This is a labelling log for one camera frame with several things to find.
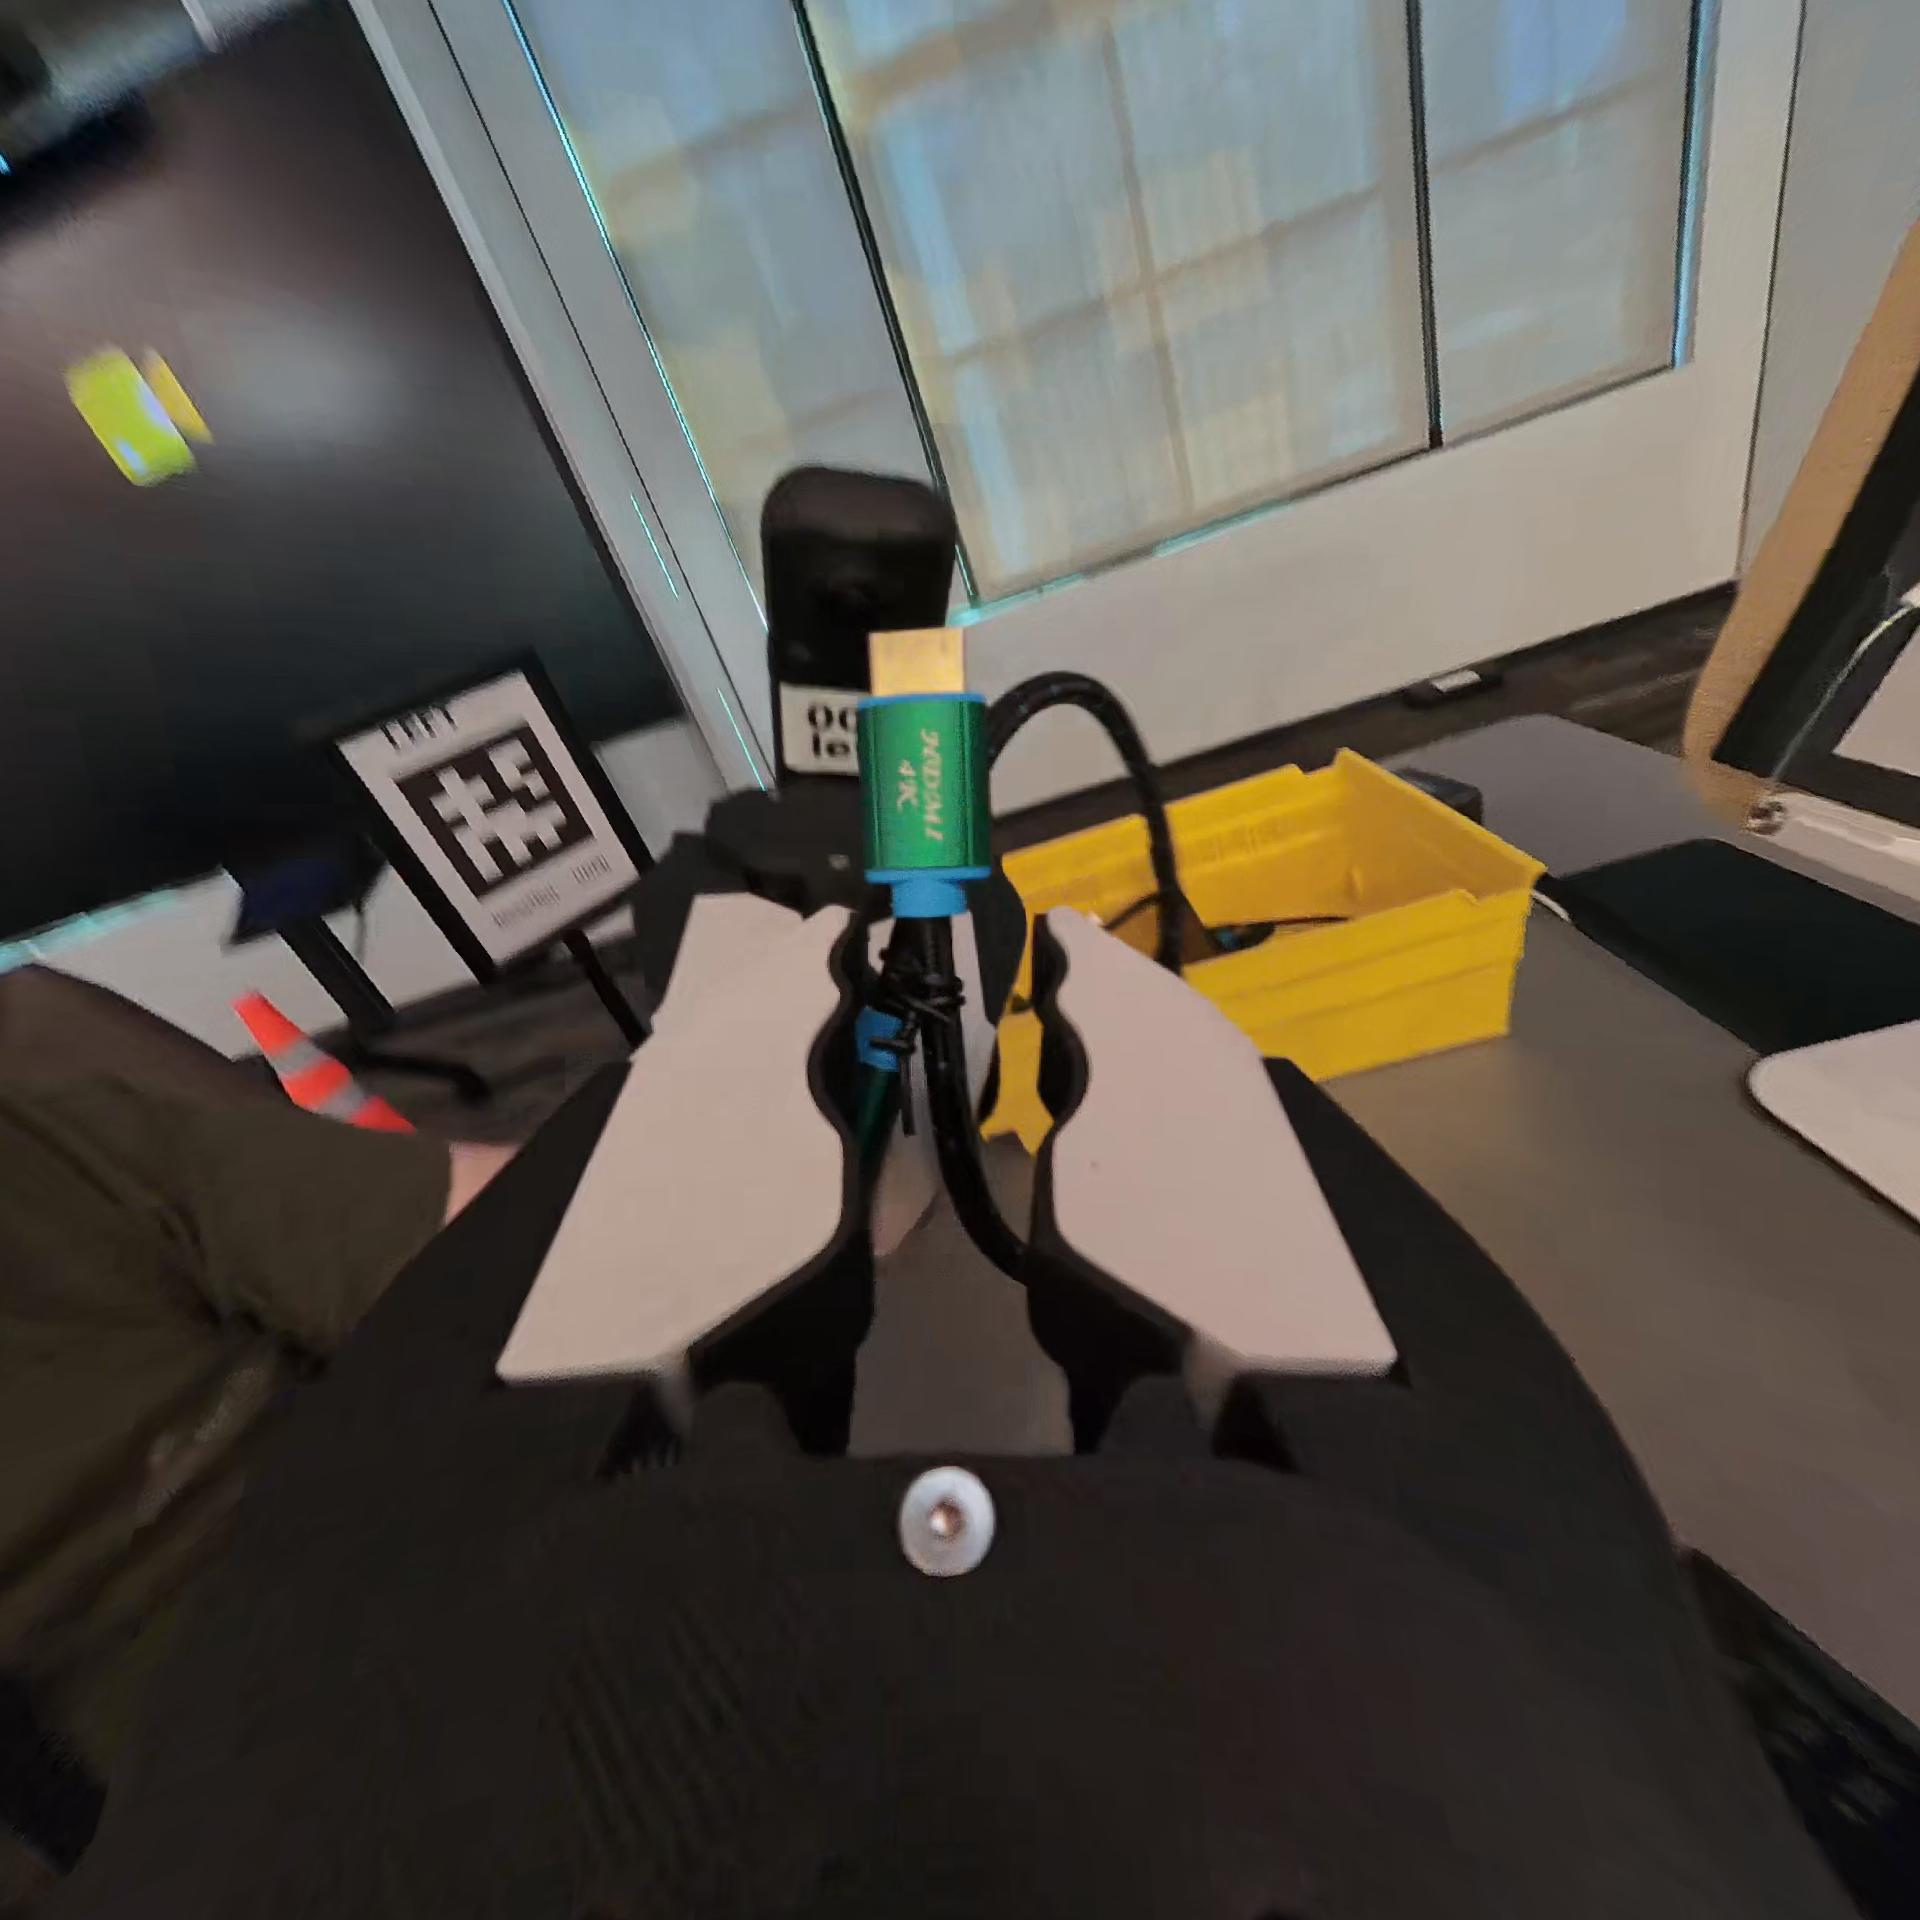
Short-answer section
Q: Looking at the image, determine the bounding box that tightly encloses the large glass window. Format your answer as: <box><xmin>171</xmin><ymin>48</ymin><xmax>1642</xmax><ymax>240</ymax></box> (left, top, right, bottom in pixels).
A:
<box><xmin>510</xmin><ymin>0</ymin><xmax>1713</xmax><ymax>601</ymax></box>

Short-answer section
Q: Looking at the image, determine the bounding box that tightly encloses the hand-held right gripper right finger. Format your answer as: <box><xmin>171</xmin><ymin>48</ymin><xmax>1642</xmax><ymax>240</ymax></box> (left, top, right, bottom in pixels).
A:
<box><xmin>1028</xmin><ymin>903</ymin><xmax>1403</xmax><ymax>1424</ymax></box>

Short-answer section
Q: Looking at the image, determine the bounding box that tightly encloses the black flat box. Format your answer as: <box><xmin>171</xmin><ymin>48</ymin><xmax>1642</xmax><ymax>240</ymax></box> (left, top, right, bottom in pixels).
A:
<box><xmin>1545</xmin><ymin>837</ymin><xmax>1920</xmax><ymax>1055</ymax></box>

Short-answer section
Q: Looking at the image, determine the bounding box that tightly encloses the white monitor stand base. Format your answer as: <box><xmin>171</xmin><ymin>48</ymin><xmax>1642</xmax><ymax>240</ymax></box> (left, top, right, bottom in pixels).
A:
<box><xmin>1748</xmin><ymin>1021</ymin><xmax>1920</xmax><ymax>1219</ymax></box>

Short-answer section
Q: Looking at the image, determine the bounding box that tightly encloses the large black display screen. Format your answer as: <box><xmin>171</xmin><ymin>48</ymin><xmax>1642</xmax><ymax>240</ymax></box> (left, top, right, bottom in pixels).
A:
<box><xmin>0</xmin><ymin>0</ymin><xmax>684</xmax><ymax>939</ymax></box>

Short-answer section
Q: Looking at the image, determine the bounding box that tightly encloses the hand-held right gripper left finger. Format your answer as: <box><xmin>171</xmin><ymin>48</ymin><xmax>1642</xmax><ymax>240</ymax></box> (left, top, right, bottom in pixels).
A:
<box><xmin>491</xmin><ymin>892</ymin><xmax>880</xmax><ymax>1424</ymax></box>

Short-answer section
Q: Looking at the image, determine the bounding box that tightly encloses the brown cardboard panel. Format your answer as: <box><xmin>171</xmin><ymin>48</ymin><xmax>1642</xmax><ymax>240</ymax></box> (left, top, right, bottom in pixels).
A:
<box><xmin>1682</xmin><ymin>223</ymin><xmax>1920</xmax><ymax>781</ymax></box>

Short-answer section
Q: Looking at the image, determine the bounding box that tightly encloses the yellow plastic bin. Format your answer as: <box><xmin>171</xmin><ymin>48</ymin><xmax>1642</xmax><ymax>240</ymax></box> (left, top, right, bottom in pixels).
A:
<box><xmin>982</xmin><ymin>749</ymin><xmax>1547</xmax><ymax>1158</ymax></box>

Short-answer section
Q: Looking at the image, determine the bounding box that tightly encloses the orange traffic cone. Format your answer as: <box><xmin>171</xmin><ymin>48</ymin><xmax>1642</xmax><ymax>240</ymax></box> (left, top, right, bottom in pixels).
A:
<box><xmin>232</xmin><ymin>991</ymin><xmax>419</xmax><ymax>1136</ymax></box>

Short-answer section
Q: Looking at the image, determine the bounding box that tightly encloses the black hdmi cable green plug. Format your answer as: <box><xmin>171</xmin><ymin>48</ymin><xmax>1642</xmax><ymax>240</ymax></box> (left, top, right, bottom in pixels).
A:
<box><xmin>809</xmin><ymin>627</ymin><xmax>1187</xmax><ymax>1283</ymax></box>

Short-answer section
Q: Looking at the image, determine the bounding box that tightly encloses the fiducial marker sign board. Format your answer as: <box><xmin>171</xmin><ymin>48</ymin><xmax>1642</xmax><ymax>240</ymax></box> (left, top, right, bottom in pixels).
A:
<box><xmin>322</xmin><ymin>652</ymin><xmax>659</xmax><ymax>976</ymax></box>

